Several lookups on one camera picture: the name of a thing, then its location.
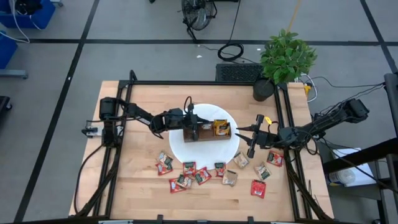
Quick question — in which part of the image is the black perforated metal case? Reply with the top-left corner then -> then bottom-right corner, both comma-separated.
215,63 -> 266,83

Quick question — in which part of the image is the yellow hanging cable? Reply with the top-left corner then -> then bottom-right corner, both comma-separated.
286,0 -> 303,33

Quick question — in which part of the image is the blue storage bin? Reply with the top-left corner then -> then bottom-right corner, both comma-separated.
0,30 -> 19,70
0,0 -> 57,29

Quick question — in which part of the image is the red strawberry tea packet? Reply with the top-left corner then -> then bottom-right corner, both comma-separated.
250,179 -> 267,199
182,161 -> 197,177
193,166 -> 213,186
266,149 -> 285,168
168,177 -> 187,195
214,162 -> 227,178
155,161 -> 174,177

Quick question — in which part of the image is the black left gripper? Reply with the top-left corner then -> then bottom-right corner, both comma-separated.
167,103 -> 212,141

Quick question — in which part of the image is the black floor object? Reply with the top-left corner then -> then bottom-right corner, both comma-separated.
0,95 -> 13,113

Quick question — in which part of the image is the brown wooden tea caddy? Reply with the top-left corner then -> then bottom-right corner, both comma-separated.
183,120 -> 233,143

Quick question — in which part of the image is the white box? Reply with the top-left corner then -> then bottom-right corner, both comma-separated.
325,147 -> 377,188

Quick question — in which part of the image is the coiled black floor cable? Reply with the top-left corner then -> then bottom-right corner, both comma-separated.
216,0 -> 246,62

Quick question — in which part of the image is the black plant pot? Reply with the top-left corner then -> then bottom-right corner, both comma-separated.
252,77 -> 276,103

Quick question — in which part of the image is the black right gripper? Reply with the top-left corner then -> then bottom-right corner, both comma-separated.
234,114 -> 282,159

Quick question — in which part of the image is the white round woven placemat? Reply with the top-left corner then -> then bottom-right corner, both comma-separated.
168,103 -> 241,170

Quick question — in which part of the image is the black floor fan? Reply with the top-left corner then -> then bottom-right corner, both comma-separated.
180,0 -> 218,43

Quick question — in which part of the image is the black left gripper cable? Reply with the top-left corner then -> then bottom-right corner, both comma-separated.
183,95 -> 194,114

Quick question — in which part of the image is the white floor cable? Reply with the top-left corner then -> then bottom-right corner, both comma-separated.
297,73 -> 318,103

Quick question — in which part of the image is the black metal stand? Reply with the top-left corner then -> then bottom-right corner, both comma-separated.
322,72 -> 398,224

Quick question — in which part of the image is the green leafy plant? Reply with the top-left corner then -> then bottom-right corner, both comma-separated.
259,28 -> 318,85

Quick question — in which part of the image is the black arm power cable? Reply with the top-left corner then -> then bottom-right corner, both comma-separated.
73,143 -> 106,216

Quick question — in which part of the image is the grey cart base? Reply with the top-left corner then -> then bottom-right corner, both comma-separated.
0,68 -> 29,80

